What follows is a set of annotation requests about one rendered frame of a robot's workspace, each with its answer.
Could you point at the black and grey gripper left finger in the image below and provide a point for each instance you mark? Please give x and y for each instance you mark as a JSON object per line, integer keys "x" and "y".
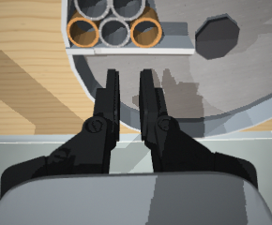
{"x": 88, "y": 152}

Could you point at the dark grey metal bushing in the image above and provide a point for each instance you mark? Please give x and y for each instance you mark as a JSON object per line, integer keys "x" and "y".
{"x": 127, "y": 13}
{"x": 110, "y": 38}
{"x": 91, "y": 12}

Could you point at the bronze bushing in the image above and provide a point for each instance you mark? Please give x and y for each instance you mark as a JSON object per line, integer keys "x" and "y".
{"x": 149, "y": 38}
{"x": 78, "y": 36}

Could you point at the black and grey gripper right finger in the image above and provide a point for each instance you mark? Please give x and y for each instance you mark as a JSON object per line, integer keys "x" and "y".
{"x": 172, "y": 150}

